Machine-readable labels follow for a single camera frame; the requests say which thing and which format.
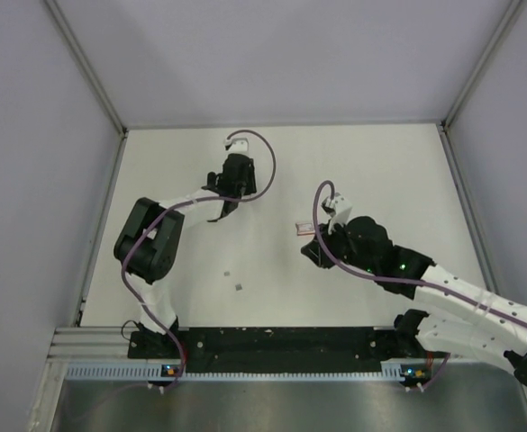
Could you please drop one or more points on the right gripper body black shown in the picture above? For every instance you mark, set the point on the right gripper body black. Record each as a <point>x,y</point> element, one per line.
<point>337,244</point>

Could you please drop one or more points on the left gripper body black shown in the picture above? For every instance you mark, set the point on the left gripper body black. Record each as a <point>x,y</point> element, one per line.
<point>247,186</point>

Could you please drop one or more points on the black stapler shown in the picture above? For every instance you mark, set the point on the black stapler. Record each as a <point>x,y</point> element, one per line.
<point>212,181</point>

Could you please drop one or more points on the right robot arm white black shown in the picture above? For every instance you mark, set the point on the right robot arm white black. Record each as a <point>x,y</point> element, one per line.
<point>453,316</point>

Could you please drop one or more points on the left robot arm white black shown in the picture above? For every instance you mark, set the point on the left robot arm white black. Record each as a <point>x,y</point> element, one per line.
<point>148,243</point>

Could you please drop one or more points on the red white staple box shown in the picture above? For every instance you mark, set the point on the red white staple box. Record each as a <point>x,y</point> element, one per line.
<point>305,228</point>

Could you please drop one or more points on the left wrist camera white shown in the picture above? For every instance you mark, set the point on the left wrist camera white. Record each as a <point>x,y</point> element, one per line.
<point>237,145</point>

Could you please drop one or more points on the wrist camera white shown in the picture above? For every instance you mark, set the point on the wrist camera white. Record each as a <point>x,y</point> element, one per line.
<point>338,208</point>
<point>237,145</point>

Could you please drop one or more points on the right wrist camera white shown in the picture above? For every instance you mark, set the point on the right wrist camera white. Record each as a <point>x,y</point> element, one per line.
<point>338,208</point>

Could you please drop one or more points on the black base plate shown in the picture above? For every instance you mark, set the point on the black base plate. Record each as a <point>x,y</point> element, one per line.
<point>291,349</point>

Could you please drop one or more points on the left aluminium corner post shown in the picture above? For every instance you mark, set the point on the left aluminium corner post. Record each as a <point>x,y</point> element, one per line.
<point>87,71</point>

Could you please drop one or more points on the aluminium corner post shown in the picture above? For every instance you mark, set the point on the aluminium corner post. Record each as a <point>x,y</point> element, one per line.
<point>87,71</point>
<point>511,14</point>

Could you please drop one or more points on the aluminium frame rail front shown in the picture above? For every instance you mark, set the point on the aluminium frame rail front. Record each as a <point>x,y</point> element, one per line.
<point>90,343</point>

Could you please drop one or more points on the grey slotted cable duct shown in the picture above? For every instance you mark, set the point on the grey slotted cable duct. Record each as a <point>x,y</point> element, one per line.
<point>166,373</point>

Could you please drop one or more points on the right aluminium corner post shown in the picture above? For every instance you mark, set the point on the right aluminium corner post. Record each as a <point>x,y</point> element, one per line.
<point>511,14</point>

